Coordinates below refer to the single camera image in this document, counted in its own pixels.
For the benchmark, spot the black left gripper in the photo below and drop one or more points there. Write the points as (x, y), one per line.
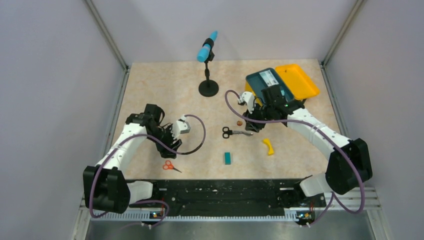
(165, 152)

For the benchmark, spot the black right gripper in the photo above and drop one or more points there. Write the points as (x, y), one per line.
(255, 127)

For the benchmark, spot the teal divided tray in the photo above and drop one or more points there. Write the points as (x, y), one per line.
(256, 82)

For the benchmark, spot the white teal label packet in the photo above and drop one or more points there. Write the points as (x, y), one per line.
(270, 77)

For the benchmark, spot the black handled bandage shears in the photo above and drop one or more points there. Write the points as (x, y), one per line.
(227, 132)

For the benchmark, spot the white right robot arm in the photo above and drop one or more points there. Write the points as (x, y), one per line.
(348, 160)

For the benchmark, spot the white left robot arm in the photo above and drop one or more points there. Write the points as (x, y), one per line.
(104, 185)

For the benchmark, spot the yellow medicine kit box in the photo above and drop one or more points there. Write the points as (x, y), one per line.
(298, 82)

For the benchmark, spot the yellow curved plastic piece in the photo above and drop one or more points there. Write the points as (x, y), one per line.
(268, 143)

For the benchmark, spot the small orange scissors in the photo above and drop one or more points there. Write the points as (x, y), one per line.
(169, 166)

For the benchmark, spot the blue microphone on stand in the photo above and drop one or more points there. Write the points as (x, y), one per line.
(208, 87)

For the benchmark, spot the teal rectangular block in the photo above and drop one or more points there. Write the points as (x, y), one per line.
(227, 158)

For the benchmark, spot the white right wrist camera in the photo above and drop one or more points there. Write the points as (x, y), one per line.
(248, 99)

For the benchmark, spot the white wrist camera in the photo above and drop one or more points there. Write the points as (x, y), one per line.
(180, 127)
(248, 99)

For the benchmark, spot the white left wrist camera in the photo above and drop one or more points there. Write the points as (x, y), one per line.
(180, 127)

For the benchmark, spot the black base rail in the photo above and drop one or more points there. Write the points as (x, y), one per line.
(230, 197)

